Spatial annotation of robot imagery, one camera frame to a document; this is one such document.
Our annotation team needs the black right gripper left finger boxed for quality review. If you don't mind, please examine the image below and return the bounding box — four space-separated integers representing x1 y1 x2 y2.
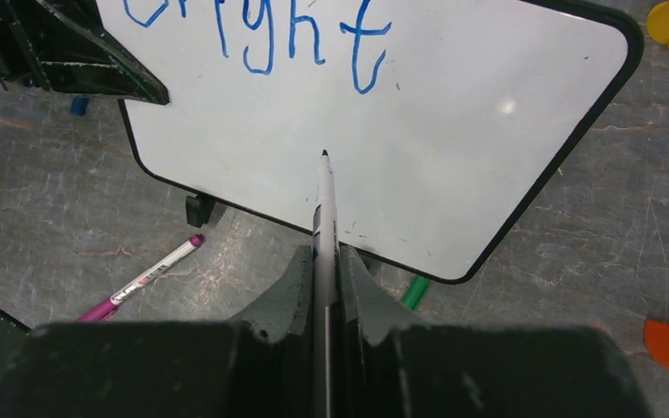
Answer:
0 246 313 417

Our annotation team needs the green whiteboard marker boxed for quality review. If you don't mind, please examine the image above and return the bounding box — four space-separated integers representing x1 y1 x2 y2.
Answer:
401 275 431 311

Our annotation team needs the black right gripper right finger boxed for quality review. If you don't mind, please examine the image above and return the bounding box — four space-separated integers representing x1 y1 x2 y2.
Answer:
339 246 652 417

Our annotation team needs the black framed whiteboard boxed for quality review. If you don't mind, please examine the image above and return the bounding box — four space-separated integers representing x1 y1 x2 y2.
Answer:
98 1 644 283

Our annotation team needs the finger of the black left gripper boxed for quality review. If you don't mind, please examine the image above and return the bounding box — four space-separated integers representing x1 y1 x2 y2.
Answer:
0 0 170 105

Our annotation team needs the blue whiteboard marker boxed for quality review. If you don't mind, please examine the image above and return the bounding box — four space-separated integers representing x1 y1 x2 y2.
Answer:
312 150 339 417

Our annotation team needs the purple whiteboard marker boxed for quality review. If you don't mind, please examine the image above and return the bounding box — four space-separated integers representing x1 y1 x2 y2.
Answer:
77 234 206 321

